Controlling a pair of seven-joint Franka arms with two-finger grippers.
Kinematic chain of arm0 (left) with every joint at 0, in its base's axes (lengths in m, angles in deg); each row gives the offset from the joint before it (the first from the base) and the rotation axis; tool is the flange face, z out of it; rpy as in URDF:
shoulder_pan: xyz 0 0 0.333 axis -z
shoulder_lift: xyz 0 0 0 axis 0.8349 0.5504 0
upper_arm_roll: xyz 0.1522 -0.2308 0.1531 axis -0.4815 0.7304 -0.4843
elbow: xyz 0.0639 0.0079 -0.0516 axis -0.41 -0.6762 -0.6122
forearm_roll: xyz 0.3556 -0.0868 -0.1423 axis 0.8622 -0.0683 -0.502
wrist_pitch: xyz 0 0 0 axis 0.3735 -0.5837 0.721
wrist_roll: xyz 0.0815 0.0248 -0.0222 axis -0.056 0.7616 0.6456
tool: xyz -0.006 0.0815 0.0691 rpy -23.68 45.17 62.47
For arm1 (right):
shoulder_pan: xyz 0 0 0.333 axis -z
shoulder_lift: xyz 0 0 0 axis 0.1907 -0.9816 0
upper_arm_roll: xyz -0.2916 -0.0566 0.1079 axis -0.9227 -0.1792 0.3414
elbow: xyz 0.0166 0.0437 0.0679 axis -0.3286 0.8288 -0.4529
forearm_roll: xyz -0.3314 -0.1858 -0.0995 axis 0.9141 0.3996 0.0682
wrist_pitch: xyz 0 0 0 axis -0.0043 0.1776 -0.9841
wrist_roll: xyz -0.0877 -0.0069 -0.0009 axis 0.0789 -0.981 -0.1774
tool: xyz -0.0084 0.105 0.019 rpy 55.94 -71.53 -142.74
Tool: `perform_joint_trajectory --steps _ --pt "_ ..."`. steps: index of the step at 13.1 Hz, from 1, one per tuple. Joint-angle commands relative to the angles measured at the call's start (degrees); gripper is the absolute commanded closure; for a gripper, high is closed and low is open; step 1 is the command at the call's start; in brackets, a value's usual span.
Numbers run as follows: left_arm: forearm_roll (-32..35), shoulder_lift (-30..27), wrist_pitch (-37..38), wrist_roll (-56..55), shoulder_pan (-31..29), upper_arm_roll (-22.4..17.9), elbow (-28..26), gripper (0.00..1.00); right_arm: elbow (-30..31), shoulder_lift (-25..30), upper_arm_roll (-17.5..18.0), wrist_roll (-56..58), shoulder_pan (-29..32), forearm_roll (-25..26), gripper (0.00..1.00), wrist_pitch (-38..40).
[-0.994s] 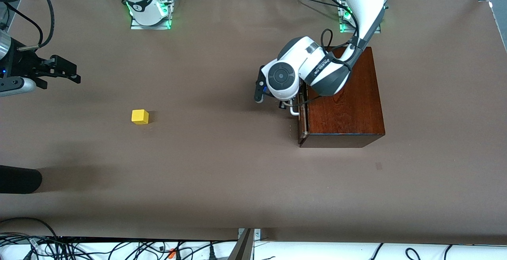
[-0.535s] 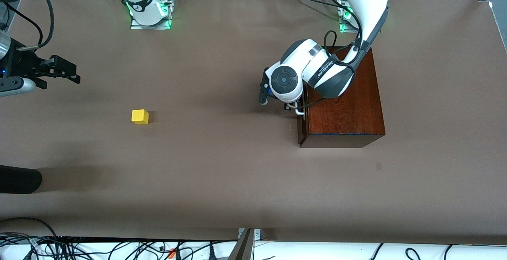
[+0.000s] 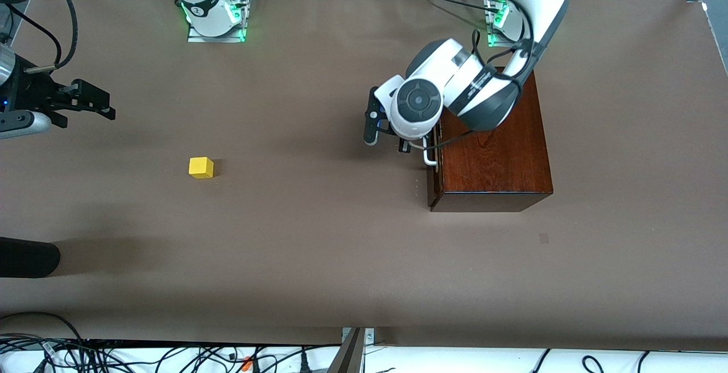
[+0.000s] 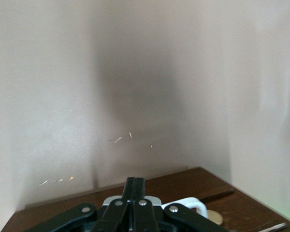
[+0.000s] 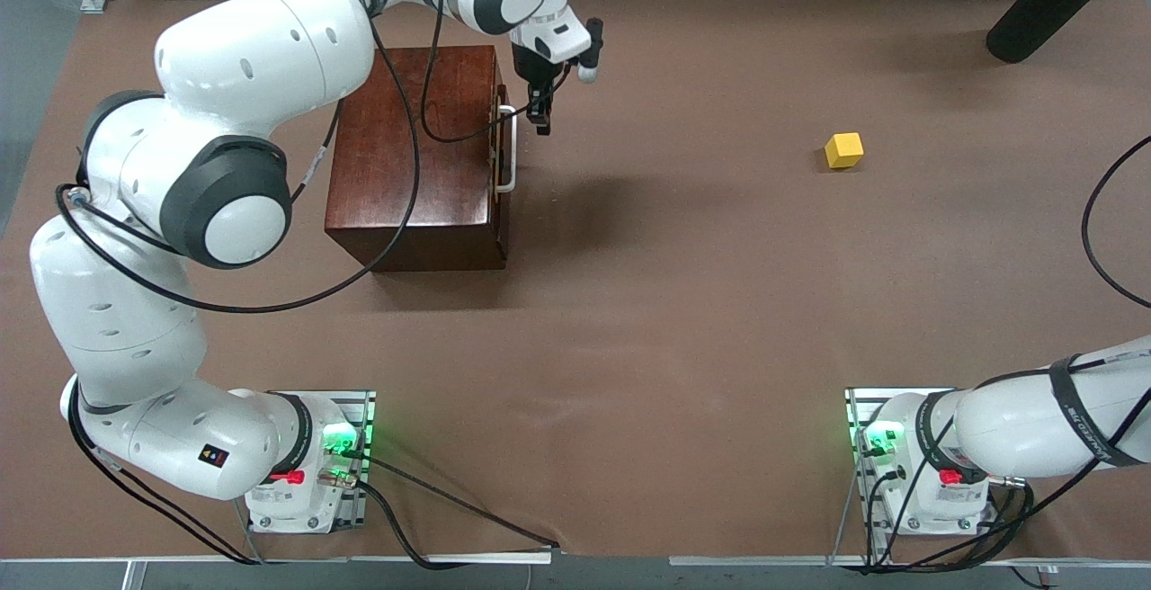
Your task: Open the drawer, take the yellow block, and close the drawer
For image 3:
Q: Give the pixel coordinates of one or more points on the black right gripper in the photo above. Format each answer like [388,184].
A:
[35,95]

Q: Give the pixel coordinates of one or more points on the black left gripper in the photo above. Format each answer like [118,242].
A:
[404,146]

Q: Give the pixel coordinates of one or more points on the yellow block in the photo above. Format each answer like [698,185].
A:
[201,167]

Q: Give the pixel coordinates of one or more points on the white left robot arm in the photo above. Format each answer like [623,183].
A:
[421,103]

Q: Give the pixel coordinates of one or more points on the dark wood cabinet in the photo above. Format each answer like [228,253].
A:
[495,157]

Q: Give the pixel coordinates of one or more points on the black padded rod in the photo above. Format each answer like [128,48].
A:
[28,256]

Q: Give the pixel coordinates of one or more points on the white ledge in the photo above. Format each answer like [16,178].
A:
[455,361]

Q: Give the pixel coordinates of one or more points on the orange connector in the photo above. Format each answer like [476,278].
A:
[246,364]

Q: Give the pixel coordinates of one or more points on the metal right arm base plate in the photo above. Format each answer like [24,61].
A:
[216,38]

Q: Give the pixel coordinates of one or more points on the aluminium strut with bracket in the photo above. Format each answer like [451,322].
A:
[350,356]

